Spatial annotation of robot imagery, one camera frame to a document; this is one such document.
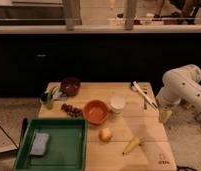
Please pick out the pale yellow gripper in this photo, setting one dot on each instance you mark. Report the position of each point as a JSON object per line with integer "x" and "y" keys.
{"x": 164, "y": 115}

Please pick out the yellow banana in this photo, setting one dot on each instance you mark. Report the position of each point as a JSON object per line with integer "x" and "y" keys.
{"x": 133, "y": 143}

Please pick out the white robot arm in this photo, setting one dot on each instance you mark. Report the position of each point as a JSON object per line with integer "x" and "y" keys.
{"x": 180, "y": 84}

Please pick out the orange red bowl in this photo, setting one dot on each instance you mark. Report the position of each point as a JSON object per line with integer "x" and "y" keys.
{"x": 96, "y": 112}

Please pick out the dark maroon bowl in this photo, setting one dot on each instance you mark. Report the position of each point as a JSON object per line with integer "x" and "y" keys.
{"x": 70, "y": 86}

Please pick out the white cup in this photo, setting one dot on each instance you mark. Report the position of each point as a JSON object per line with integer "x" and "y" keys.
{"x": 117, "y": 104}

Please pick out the yellow round fruit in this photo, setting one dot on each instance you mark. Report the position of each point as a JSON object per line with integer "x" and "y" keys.
{"x": 105, "y": 135}

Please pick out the dark grape bunch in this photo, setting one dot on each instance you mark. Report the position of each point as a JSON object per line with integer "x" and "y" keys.
{"x": 71, "y": 110}

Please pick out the green plastic tray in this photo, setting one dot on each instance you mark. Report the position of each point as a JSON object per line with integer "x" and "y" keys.
{"x": 65, "y": 150}

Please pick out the green toy vegetable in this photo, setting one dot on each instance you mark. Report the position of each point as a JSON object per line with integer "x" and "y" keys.
{"x": 46, "y": 98}

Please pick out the grey sponge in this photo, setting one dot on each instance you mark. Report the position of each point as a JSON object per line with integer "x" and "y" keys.
{"x": 39, "y": 144}

